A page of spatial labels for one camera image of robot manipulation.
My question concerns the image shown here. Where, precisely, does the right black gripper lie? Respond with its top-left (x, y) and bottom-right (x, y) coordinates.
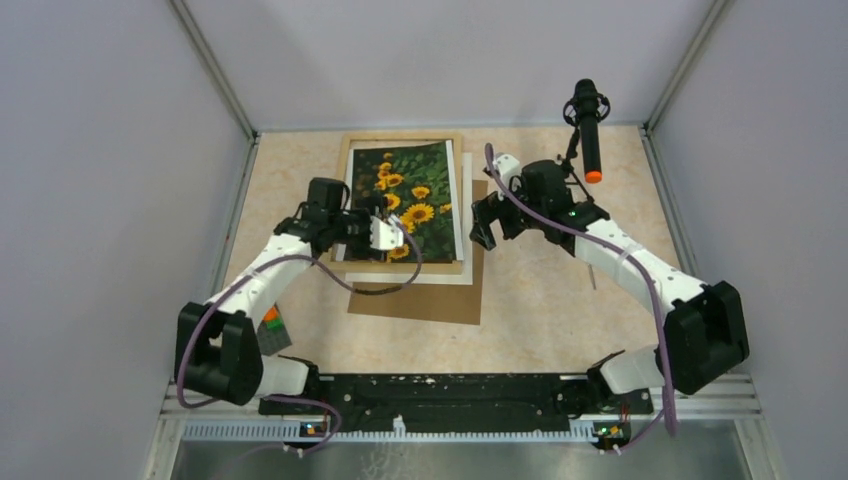
top-left (470, 173), bottom-right (547, 250)

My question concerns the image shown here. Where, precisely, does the sunflower photo print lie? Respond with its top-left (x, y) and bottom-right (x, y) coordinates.
top-left (345, 138), bottom-right (465, 264)

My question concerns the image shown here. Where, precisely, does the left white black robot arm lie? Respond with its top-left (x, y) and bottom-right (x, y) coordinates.
top-left (174, 178), bottom-right (404, 414)

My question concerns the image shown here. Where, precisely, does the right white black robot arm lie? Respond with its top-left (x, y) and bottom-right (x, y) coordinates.
top-left (470, 153), bottom-right (750, 412)

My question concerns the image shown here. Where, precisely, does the white mat board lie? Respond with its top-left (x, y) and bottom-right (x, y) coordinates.
top-left (344, 153), bottom-right (474, 288)

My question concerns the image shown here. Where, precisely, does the brown backing board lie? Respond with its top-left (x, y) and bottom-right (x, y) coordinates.
top-left (347, 178), bottom-right (490, 327)

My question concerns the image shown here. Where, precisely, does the orange curved toy block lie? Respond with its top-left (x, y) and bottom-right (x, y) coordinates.
top-left (262, 305), bottom-right (280, 323)

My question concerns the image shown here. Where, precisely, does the green lego brick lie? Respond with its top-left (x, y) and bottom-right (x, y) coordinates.
top-left (263, 317), bottom-right (284, 331)

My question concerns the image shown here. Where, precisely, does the grey lego baseplate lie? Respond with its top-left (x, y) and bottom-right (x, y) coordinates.
top-left (256, 304), bottom-right (292, 356)

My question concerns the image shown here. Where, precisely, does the black mini tripod stand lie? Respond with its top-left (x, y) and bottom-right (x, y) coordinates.
top-left (562, 93), bottom-right (603, 184)

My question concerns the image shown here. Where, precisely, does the black microphone orange tip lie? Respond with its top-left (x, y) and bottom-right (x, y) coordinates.
top-left (563, 78), bottom-right (611, 184)

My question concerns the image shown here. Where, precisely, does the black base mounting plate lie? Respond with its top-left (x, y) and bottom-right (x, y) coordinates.
top-left (258, 373), bottom-right (654, 434)

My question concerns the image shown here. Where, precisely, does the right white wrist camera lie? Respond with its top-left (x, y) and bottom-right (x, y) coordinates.
top-left (487, 152), bottom-right (521, 196)

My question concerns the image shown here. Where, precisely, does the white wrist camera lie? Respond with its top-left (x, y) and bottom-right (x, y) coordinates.
top-left (369, 215), bottom-right (405, 252)
top-left (487, 152), bottom-right (521, 196)

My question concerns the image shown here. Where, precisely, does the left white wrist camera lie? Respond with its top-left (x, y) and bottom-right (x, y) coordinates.
top-left (369, 215), bottom-right (405, 252)

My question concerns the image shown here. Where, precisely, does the aluminium front rail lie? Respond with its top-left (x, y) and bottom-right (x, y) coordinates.
top-left (158, 374), bottom-right (763, 445)

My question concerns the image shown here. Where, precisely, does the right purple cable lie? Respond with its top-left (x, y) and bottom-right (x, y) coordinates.
top-left (483, 142), bottom-right (680, 458)

